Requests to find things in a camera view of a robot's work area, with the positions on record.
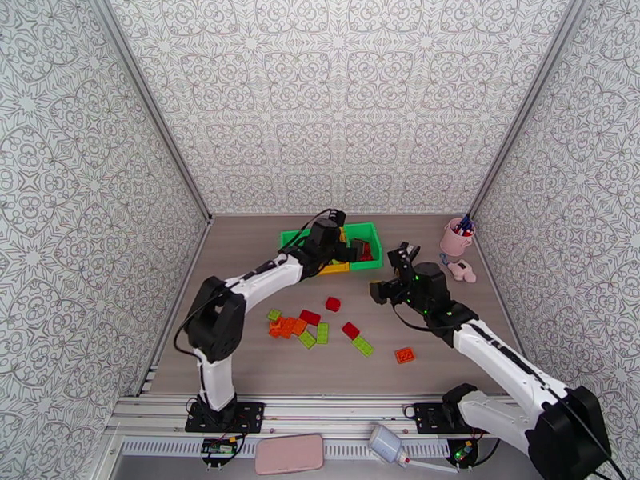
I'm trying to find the green plastic bin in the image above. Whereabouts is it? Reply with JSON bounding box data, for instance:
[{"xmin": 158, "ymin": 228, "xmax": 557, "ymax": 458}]
[
  {"xmin": 278, "ymin": 228, "xmax": 316, "ymax": 260},
  {"xmin": 343, "ymin": 222, "xmax": 385, "ymax": 272}
]

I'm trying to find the circuit board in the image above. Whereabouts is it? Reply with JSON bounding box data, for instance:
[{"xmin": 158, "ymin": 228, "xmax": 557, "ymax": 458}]
[
  {"xmin": 199, "ymin": 434, "xmax": 250, "ymax": 469},
  {"xmin": 446, "ymin": 437, "xmax": 482, "ymax": 469}
]

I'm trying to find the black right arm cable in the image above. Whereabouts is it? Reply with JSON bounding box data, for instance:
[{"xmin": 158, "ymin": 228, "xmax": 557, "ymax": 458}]
[{"xmin": 391, "ymin": 303, "xmax": 629, "ymax": 480}]

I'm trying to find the left circuit board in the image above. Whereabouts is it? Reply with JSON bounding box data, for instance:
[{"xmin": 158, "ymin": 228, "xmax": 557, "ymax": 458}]
[{"xmin": 199, "ymin": 434, "xmax": 250, "ymax": 469}]

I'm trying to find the white plastic bottle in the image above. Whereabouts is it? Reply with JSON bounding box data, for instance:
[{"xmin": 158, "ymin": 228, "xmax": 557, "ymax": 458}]
[{"xmin": 367, "ymin": 424, "xmax": 407, "ymax": 467}]

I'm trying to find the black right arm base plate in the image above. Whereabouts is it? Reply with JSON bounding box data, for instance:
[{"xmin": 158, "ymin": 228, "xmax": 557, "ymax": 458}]
[{"xmin": 403, "ymin": 401, "xmax": 495, "ymax": 436}]

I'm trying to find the pink plush toy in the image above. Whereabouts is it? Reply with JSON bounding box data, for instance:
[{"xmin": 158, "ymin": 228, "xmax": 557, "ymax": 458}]
[{"xmin": 439, "ymin": 253, "xmax": 478, "ymax": 285}]

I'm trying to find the aluminium side rail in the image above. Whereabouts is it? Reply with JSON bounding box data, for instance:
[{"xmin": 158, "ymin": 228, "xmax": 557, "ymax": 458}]
[
  {"xmin": 470, "ymin": 233, "xmax": 546, "ymax": 398},
  {"xmin": 134, "ymin": 215, "xmax": 216, "ymax": 397}
]

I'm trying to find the white slotted cable duct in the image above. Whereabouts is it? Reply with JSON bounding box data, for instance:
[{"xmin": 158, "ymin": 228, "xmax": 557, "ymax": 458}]
[{"xmin": 122, "ymin": 438, "xmax": 451, "ymax": 460}]

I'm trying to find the yellow plastic bin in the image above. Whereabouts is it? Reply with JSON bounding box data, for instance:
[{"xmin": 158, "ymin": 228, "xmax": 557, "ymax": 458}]
[{"xmin": 314, "ymin": 226, "xmax": 352, "ymax": 276}]

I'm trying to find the pink phone case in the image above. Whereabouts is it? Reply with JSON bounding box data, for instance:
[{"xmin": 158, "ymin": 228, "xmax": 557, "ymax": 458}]
[{"xmin": 254, "ymin": 433, "xmax": 325, "ymax": 476}]

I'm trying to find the right circuit board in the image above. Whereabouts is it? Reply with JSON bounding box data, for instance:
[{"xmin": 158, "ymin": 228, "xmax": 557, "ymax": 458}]
[{"xmin": 446, "ymin": 437, "xmax": 482, "ymax": 469}]

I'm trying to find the aluminium front rail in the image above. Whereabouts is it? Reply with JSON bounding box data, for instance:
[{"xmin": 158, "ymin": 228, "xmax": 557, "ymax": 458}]
[{"xmin": 107, "ymin": 393, "xmax": 576, "ymax": 441}]

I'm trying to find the aluminium frame post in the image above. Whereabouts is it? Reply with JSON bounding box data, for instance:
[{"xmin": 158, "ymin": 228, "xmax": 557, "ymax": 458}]
[
  {"xmin": 87, "ymin": 0, "xmax": 214, "ymax": 225},
  {"xmin": 467, "ymin": 0, "xmax": 587, "ymax": 220}
]

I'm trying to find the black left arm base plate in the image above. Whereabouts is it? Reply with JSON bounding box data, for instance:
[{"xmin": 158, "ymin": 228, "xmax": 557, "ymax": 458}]
[{"xmin": 185, "ymin": 401, "xmax": 266, "ymax": 434}]

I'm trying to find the pink pen cup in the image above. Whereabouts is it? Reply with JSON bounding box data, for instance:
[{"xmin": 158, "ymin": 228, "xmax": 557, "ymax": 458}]
[{"xmin": 439, "ymin": 217, "xmax": 477, "ymax": 258}]

